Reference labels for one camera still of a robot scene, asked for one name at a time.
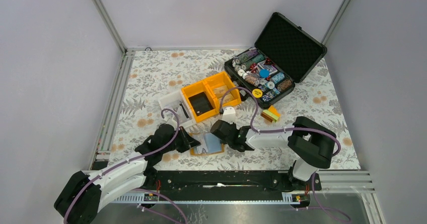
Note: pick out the aluminium frame rail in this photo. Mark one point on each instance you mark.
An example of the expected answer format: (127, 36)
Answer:
(104, 142)

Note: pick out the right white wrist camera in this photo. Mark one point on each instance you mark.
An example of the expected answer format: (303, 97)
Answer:
(229, 115)

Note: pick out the white VIP card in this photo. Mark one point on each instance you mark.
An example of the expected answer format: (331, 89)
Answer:
(201, 149)

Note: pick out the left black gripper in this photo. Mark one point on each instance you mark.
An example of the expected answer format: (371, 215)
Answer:
(188, 141)

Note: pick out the black poker chip case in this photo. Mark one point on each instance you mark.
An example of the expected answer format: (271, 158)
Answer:
(287, 47)

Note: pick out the yellow round dealer button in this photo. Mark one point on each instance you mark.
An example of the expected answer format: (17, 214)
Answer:
(257, 93)

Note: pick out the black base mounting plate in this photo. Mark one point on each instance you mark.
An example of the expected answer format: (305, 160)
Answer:
(227, 185)

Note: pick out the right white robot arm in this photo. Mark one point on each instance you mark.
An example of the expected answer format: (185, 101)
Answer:
(311, 142)

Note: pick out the blue round chip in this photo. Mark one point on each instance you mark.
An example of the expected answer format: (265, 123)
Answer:
(264, 73)

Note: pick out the playing card deck box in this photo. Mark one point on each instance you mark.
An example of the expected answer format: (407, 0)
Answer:
(271, 68)

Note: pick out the black VIP card stack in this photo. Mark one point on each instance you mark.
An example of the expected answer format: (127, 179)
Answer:
(200, 103)

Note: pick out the orange sticky note block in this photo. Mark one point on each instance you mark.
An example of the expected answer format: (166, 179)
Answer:
(271, 114)

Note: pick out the yellow divided plastic bin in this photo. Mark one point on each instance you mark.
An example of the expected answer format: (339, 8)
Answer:
(215, 88)

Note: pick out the orange card holder wallet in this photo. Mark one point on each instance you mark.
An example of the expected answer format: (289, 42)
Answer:
(213, 143)

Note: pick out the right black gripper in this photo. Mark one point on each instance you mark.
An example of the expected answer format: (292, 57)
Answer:
(232, 125)

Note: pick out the clear plastic card bin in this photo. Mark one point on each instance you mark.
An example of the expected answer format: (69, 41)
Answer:
(176, 102)

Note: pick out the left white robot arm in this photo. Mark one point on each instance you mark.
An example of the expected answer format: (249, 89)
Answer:
(85, 195)

